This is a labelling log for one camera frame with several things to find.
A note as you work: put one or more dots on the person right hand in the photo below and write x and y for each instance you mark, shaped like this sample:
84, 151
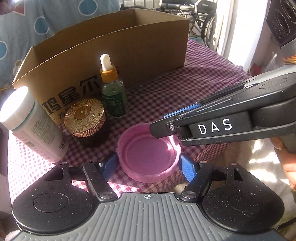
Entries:
286, 159

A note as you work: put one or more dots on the pink plastic lid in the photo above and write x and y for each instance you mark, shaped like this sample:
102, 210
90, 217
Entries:
145, 158

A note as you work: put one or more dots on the blue patterned bedsheet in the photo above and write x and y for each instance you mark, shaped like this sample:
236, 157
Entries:
27, 23

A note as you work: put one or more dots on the dark printed box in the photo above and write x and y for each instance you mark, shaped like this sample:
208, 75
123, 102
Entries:
281, 20

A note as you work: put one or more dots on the green dropper bottle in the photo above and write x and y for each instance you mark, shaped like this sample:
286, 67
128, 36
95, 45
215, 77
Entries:
112, 89

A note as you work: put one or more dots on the purple checkered tablecloth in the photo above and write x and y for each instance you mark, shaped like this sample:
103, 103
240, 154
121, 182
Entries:
205, 72

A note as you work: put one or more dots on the brown cardboard box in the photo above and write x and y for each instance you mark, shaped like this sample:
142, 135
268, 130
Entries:
142, 44

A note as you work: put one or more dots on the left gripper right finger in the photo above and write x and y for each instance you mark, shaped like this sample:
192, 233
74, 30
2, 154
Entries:
198, 174

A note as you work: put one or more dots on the white pill bottle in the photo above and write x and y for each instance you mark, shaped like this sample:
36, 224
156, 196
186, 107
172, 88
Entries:
29, 122

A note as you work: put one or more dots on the wheelchair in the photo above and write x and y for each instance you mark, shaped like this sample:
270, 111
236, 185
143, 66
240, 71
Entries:
201, 15

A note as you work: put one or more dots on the gold lid jar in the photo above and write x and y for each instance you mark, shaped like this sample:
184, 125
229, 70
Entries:
86, 120

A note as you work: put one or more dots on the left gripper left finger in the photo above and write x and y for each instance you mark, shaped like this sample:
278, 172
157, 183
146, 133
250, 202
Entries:
98, 173

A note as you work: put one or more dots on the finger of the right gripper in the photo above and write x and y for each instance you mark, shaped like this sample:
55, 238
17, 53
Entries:
187, 108
163, 128

